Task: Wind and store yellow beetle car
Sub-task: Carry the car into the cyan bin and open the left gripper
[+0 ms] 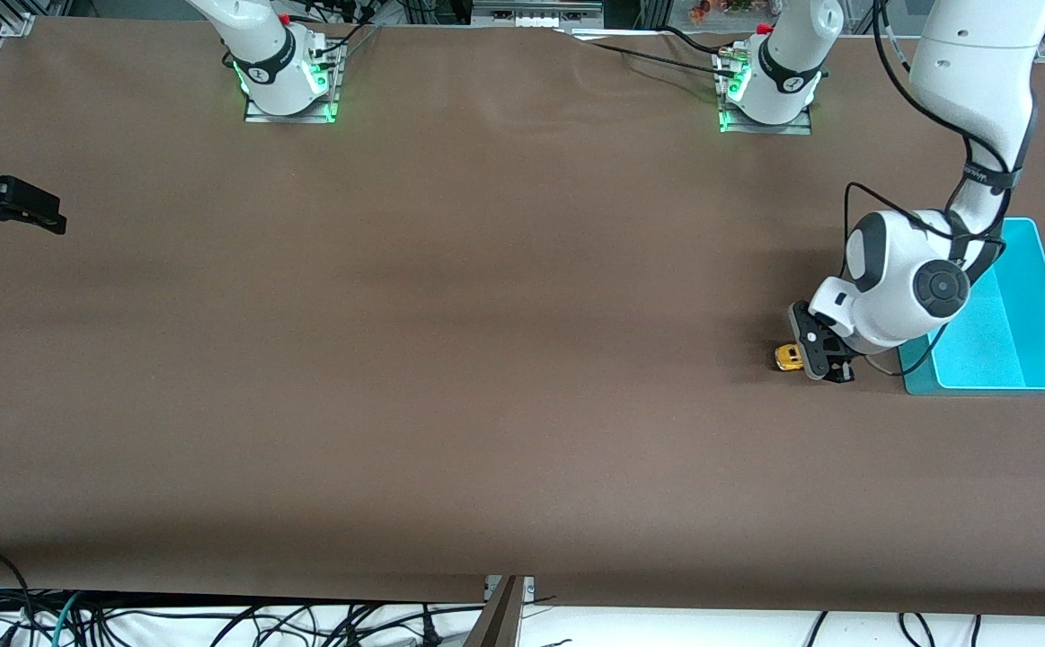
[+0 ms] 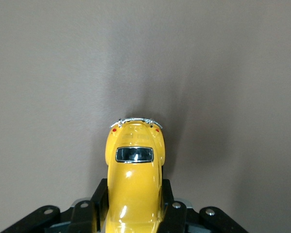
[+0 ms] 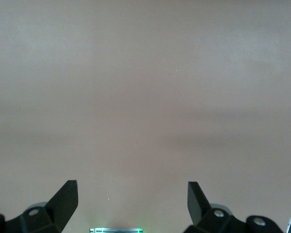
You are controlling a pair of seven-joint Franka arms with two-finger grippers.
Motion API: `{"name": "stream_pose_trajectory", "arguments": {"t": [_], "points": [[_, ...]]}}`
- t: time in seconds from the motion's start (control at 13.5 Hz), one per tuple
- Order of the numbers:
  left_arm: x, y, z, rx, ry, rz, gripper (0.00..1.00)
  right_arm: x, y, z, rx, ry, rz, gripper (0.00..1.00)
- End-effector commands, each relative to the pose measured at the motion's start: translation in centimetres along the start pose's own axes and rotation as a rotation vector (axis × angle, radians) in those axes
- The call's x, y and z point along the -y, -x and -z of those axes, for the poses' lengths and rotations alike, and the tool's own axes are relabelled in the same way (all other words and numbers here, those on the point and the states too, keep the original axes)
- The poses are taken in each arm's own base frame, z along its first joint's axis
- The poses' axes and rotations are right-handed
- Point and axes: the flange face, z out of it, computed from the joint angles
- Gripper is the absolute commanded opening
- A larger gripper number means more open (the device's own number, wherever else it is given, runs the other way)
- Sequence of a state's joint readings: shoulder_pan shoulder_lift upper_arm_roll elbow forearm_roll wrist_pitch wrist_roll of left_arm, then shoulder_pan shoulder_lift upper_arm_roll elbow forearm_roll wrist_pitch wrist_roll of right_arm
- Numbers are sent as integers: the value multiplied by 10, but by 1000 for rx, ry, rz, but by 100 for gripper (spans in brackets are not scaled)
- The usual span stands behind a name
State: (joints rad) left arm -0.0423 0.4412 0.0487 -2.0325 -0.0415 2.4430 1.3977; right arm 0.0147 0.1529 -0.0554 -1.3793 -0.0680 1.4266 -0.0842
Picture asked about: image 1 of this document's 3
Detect teal plastic storage bin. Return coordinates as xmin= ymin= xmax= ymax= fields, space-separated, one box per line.
xmin=898 ymin=217 xmax=1045 ymax=396

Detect brown table cover sheet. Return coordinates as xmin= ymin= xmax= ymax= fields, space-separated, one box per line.
xmin=0 ymin=16 xmax=1045 ymax=617

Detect orange toy items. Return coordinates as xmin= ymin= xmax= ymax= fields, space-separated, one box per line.
xmin=688 ymin=0 xmax=757 ymax=23

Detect grey support beam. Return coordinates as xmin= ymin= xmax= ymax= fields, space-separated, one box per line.
xmin=462 ymin=575 xmax=527 ymax=647

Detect white power strip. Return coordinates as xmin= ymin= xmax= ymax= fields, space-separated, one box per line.
xmin=473 ymin=0 xmax=604 ymax=28

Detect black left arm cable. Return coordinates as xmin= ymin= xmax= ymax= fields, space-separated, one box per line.
xmin=842 ymin=0 xmax=1041 ymax=380

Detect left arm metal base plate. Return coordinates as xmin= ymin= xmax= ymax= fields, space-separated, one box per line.
xmin=718 ymin=49 xmax=814 ymax=137

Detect curved black table cable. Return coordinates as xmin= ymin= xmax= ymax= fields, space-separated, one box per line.
xmin=661 ymin=25 xmax=731 ymax=55

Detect long black table cable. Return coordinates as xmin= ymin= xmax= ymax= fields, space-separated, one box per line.
xmin=558 ymin=30 xmax=739 ymax=75

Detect black base cable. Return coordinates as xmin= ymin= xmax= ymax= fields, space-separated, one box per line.
xmin=311 ymin=0 xmax=384 ymax=64

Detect teal floor cable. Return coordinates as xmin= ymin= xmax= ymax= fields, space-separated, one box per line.
xmin=50 ymin=589 xmax=84 ymax=647

